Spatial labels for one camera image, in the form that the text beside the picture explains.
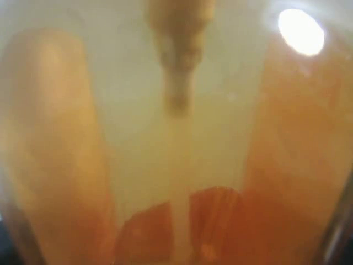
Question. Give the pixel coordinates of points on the orange pump soap bottle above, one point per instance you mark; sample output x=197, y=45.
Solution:
x=176, y=132

